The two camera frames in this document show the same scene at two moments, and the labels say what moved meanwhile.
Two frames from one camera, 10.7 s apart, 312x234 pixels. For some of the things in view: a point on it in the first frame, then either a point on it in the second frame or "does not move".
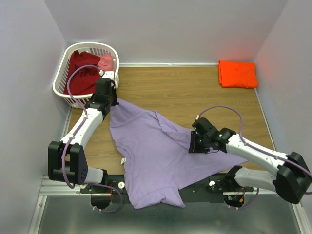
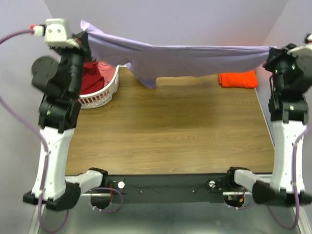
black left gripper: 115,101 to 84,48
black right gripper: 193,147 to 278,54
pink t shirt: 106,63 does not move
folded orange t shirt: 237,74 does not move
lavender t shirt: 155,152 to 149,61
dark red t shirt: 83,81 does not move
